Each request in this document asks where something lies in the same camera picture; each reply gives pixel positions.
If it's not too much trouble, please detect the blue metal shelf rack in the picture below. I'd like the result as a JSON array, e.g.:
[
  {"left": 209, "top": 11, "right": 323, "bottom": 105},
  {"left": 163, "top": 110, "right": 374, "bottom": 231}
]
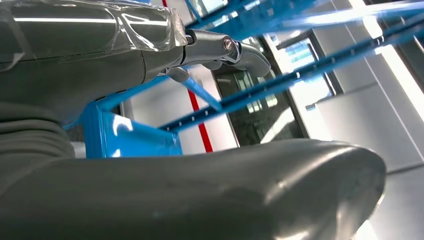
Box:
[{"left": 62, "top": 0, "right": 424, "bottom": 160}]

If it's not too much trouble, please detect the red barrier belt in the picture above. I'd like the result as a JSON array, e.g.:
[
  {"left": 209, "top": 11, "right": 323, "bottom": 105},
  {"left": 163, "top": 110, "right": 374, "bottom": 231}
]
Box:
[{"left": 161, "top": 0, "right": 215, "bottom": 154}]

